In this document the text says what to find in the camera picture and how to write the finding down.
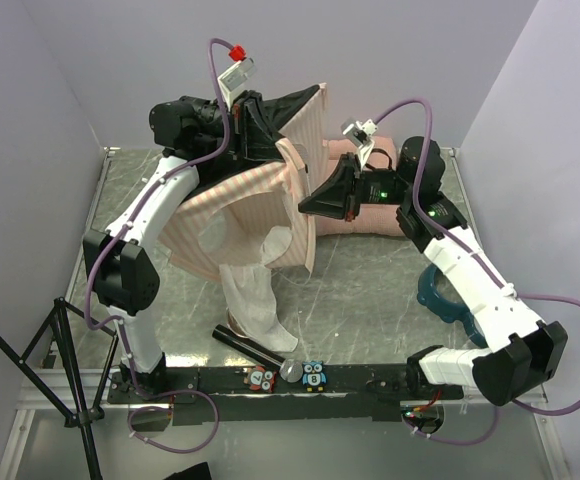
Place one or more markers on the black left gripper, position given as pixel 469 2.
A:
pixel 251 132

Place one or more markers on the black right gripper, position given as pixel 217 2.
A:
pixel 331 199

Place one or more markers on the pink striped pet tent fabric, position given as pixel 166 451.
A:
pixel 240 230

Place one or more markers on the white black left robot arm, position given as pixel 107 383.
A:
pixel 205 143

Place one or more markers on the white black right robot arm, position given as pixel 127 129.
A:
pixel 522 351

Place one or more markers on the pink pet cushion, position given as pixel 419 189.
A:
pixel 372 219

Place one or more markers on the teal pet feeder toy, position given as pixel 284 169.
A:
pixel 430 297

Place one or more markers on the steel pet bowl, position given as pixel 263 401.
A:
pixel 234 325

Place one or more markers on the black handheld microphone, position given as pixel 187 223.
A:
pixel 290 370

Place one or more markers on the blue owl number tile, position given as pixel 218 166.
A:
pixel 313 378

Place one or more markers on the red owl number tile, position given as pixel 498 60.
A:
pixel 259 378

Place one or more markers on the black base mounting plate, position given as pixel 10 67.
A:
pixel 374 391

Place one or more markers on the black object at bottom edge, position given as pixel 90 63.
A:
pixel 200 471

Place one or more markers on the black music stand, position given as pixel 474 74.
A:
pixel 53 345

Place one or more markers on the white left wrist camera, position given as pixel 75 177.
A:
pixel 232 82

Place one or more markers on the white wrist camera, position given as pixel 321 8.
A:
pixel 232 82
pixel 361 134

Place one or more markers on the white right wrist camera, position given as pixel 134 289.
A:
pixel 361 134

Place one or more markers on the aluminium frame rail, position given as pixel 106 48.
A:
pixel 31 398

